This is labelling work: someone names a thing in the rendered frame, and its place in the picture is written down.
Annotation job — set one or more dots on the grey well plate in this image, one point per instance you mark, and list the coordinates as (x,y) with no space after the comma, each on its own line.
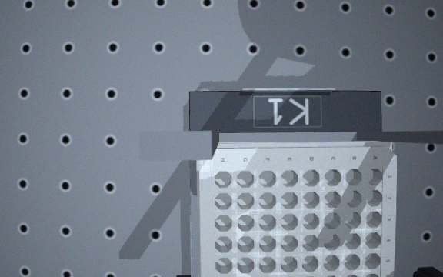
(272,246)

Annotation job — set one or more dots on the grey perforated base plate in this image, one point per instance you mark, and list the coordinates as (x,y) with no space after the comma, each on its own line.
(80,78)

